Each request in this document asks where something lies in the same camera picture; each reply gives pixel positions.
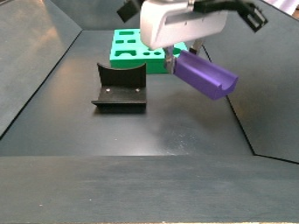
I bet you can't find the purple arch block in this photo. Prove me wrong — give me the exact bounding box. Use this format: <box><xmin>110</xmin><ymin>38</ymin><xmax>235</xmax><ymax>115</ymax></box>
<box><xmin>174</xmin><ymin>51</ymin><xmax>239</xmax><ymax>100</ymax></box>

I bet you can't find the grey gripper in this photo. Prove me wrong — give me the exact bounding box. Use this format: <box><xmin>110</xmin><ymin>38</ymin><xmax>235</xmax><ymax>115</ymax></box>
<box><xmin>140</xmin><ymin>0</ymin><xmax>229</xmax><ymax>74</ymax></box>

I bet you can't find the black fixture bracket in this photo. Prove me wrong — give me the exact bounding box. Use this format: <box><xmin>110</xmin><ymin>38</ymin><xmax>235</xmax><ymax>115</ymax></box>
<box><xmin>91</xmin><ymin>63</ymin><xmax>147</xmax><ymax>114</ymax></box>

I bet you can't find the green shape sorter block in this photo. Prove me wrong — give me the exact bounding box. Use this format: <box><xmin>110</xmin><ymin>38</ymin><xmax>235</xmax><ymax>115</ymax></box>
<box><xmin>108</xmin><ymin>28</ymin><xmax>190</xmax><ymax>74</ymax></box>

